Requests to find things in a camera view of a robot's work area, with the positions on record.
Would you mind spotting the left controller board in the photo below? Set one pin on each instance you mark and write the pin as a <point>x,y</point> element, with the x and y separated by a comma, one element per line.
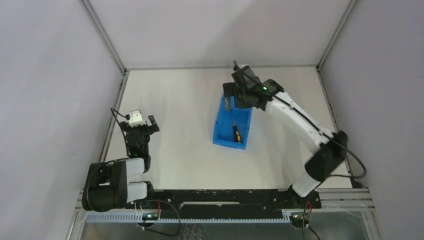
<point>150,217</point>

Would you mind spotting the grey slotted cable duct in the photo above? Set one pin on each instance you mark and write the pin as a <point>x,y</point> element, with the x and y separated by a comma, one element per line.
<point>132,217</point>

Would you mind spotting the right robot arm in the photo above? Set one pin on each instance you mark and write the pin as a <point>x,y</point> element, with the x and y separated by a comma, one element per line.
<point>328,148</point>

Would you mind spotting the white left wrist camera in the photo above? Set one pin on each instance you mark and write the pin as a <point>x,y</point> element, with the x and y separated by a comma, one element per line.
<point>136,119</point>

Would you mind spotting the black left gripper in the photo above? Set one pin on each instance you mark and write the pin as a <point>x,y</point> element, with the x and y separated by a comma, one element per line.
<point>141,129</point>

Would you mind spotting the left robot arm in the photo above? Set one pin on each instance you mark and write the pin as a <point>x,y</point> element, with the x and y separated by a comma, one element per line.
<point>107,186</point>

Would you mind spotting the controller board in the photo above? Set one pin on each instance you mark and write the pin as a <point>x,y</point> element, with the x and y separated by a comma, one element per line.
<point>150,217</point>
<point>298,221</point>

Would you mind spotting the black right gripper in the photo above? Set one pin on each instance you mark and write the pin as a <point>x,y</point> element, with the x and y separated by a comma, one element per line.
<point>230,89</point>

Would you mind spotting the right controller board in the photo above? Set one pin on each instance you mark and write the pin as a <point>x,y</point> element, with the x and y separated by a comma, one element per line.
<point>298,221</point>

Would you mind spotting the blue plastic bin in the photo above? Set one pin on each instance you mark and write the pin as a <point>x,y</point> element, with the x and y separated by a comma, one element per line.
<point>223,134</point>

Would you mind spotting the black yellow handled screwdriver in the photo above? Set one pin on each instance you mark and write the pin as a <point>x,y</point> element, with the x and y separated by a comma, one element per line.
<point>237,136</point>

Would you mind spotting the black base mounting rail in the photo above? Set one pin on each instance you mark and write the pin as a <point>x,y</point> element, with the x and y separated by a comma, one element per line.
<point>226,203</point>

